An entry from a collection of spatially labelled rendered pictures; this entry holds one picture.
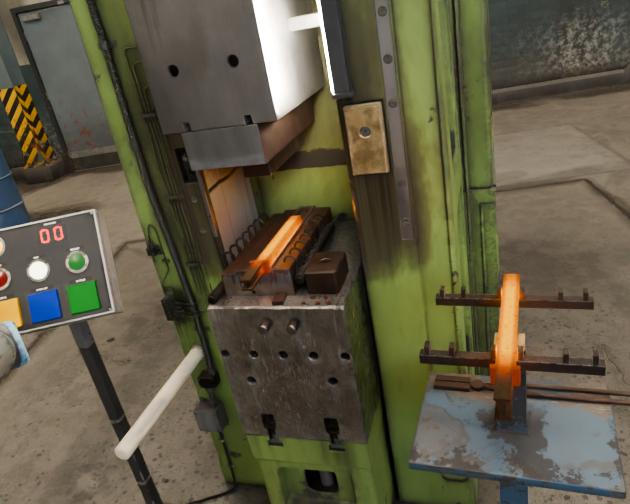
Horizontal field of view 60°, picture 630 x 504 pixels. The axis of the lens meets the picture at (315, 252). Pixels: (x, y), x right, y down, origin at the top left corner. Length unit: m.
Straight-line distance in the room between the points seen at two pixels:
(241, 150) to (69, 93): 7.00
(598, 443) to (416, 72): 0.87
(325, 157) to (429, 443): 0.94
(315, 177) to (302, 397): 0.70
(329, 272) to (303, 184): 0.52
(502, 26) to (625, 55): 1.53
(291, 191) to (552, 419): 1.05
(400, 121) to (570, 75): 6.44
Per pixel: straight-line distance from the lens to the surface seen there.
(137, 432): 1.62
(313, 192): 1.82
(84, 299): 1.53
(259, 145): 1.29
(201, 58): 1.30
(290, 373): 1.51
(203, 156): 1.36
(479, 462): 1.22
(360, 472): 1.71
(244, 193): 1.78
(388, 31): 1.31
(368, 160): 1.35
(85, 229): 1.56
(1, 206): 5.98
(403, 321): 1.57
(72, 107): 8.27
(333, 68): 1.31
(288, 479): 1.89
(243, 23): 1.25
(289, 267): 1.40
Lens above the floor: 1.60
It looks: 25 degrees down
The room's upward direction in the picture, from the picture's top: 11 degrees counter-clockwise
